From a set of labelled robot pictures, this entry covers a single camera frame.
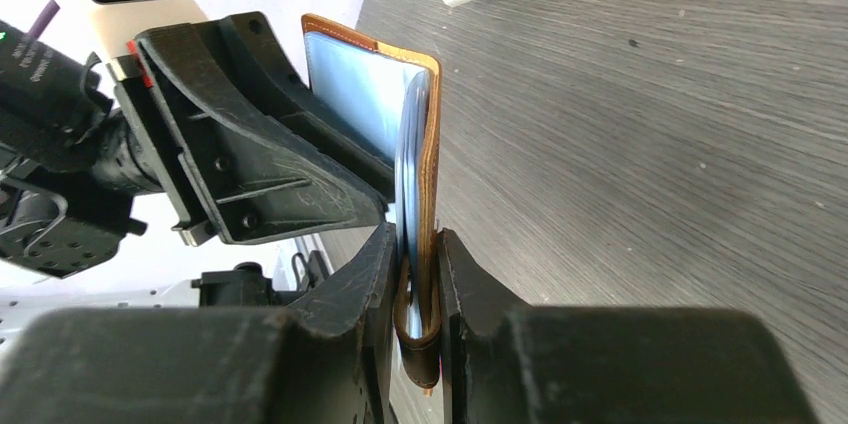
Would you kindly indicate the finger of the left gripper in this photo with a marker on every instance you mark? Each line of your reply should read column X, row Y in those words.
column 257, row 181
column 264, row 75

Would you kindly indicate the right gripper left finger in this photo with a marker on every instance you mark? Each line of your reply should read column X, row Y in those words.
column 325, row 358

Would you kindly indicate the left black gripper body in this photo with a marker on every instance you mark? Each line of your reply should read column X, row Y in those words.
column 74, row 160

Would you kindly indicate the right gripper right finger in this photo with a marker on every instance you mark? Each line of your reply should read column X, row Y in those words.
column 507, row 361

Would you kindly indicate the brown leather card holder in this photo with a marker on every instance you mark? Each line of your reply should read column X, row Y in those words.
column 391, row 96

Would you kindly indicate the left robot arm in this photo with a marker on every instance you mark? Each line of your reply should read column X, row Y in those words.
column 123, row 282

